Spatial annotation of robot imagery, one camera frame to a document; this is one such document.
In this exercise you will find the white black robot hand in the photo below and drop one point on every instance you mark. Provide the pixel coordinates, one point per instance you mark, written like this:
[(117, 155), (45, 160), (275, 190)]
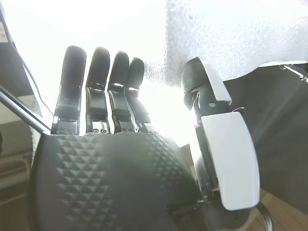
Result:
[(108, 180)]

